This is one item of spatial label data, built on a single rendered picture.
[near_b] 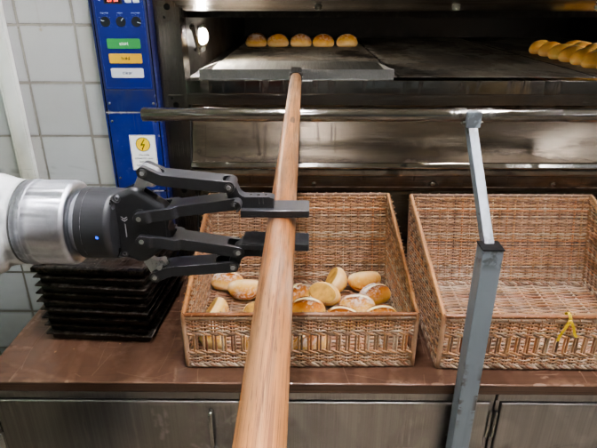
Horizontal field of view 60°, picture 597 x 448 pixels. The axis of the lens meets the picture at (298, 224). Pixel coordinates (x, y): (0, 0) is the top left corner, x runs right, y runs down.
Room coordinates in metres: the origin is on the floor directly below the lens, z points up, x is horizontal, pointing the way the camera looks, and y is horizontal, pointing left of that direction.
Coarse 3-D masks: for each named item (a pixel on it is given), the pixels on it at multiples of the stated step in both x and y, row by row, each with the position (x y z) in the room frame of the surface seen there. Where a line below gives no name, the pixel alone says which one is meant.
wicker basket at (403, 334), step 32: (352, 192) 1.46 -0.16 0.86; (224, 224) 1.44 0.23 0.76; (256, 224) 1.44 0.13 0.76; (320, 224) 1.43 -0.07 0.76; (352, 224) 1.44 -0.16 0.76; (384, 224) 1.44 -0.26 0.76; (256, 256) 1.41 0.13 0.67; (320, 256) 1.41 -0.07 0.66; (384, 256) 1.41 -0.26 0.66; (192, 288) 1.10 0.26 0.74; (352, 288) 1.35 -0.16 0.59; (192, 320) 1.00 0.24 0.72; (224, 320) 1.00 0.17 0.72; (320, 320) 1.00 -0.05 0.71; (352, 320) 1.00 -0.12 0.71; (384, 320) 1.00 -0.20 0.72; (416, 320) 1.00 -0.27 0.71; (192, 352) 1.00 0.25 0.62; (224, 352) 1.00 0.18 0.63; (320, 352) 1.00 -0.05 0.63; (352, 352) 1.00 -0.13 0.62; (384, 352) 1.00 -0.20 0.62
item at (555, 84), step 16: (192, 80) 1.49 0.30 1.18; (208, 80) 1.49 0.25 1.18; (224, 80) 1.49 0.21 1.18; (240, 80) 1.49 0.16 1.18; (256, 80) 1.49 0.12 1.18; (272, 80) 1.49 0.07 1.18; (288, 80) 1.49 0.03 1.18; (304, 80) 1.49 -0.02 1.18; (320, 80) 1.49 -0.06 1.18; (336, 80) 1.49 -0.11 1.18; (352, 80) 1.49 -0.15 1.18; (368, 80) 1.49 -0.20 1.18; (384, 80) 1.49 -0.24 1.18; (400, 80) 1.49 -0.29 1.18; (416, 80) 1.49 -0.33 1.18; (432, 80) 1.49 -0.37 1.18; (448, 80) 1.49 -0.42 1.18; (464, 80) 1.49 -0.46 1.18; (480, 80) 1.49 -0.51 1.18; (496, 80) 1.49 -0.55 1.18; (512, 80) 1.49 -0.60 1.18; (528, 80) 1.49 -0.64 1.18; (544, 80) 1.49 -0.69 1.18; (560, 80) 1.49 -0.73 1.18; (576, 80) 1.49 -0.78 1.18; (592, 80) 1.49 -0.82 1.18
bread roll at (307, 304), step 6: (294, 300) 1.21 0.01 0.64; (300, 300) 1.20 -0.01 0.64; (306, 300) 1.19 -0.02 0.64; (312, 300) 1.19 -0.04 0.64; (318, 300) 1.20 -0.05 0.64; (294, 306) 1.19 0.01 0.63; (300, 306) 1.18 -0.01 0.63; (306, 306) 1.18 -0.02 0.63; (312, 306) 1.18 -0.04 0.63; (318, 306) 1.19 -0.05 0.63
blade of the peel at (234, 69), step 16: (224, 64) 1.78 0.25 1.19; (240, 64) 1.78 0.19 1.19; (256, 64) 1.78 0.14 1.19; (272, 64) 1.78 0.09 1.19; (288, 64) 1.78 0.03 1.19; (304, 64) 1.78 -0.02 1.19; (320, 64) 1.78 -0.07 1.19; (336, 64) 1.78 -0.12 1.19; (352, 64) 1.78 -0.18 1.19; (368, 64) 1.78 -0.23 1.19
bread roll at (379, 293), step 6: (366, 288) 1.26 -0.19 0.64; (372, 288) 1.26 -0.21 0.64; (378, 288) 1.26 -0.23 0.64; (384, 288) 1.27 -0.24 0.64; (366, 294) 1.25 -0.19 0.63; (372, 294) 1.25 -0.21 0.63; (378, 294) 1.25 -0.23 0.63; (384, 294) 1.26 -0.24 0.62; (390, 294) 1.27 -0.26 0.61; (378, 300) 1.24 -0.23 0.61; (384, 300) 1.25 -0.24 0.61
